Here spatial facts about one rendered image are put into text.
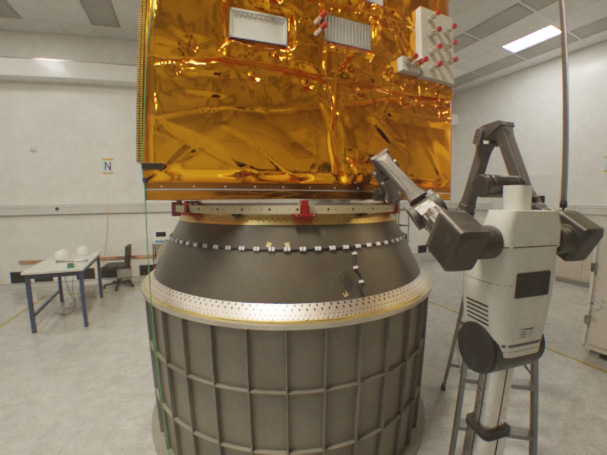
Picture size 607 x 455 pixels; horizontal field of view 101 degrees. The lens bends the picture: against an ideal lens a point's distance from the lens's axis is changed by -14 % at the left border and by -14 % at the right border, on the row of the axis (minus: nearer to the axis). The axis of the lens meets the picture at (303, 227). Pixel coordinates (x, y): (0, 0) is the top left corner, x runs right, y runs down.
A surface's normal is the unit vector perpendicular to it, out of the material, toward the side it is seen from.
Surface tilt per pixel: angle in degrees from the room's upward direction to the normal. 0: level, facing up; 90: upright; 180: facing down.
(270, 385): 90
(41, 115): 90
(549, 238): 90
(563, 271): 90
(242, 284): 62
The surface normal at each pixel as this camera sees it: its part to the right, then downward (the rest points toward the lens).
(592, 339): -0.93, 0.04
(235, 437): -0.21, 0.09
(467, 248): 0.15, 0.58
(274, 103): 0.31, -0.04
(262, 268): -0.07, -0.39
